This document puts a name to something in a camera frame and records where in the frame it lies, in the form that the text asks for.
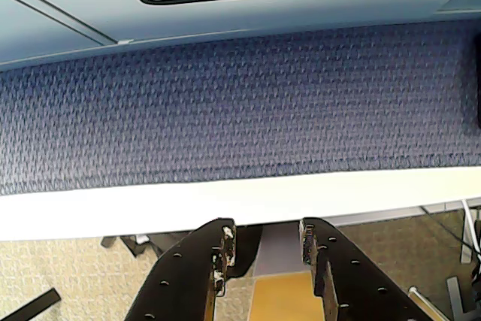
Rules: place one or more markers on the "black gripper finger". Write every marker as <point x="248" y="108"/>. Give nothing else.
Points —
<point x="180" y="276"/>
<point x="357" y="276"/>

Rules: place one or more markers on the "light blue cabinet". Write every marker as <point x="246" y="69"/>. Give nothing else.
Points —
<point x="75" y="9"/>

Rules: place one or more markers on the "silver metal rod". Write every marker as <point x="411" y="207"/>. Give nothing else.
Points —
<point x="422" y="300"/>

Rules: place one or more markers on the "yellow block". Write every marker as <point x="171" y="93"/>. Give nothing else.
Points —
<point x="285" y="296"/>

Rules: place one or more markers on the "grey table leg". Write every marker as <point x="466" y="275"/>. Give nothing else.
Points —
<point x="282" y="249"/>

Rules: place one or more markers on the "black flat strip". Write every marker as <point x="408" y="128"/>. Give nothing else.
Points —
<point x="30" y="306"/>

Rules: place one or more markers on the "blue woven mat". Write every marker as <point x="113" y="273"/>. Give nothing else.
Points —
<point x="240" y="110"/>

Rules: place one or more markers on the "grey metal bracket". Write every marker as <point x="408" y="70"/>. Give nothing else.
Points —
<point x="456" y="294"/>

